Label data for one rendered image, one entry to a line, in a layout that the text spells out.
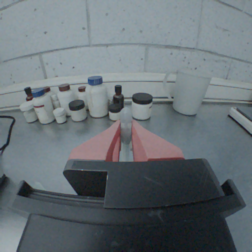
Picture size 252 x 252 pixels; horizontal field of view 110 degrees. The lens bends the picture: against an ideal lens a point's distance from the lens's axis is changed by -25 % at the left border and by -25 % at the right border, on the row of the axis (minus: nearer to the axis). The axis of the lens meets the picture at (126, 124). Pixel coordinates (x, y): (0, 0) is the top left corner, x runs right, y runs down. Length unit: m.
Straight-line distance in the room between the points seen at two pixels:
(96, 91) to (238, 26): 0.70
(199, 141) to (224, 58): 0.47
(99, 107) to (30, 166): 0.26
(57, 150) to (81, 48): 0.39
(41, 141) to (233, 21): 0.89
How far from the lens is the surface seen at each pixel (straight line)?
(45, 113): 0.44
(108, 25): 0.52
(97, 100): 0.38
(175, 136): 0.35
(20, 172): 0.35
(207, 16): 0.65
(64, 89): 0.43
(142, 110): 0.37
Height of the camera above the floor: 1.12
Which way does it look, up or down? 36 degrees down
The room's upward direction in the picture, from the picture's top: straight up
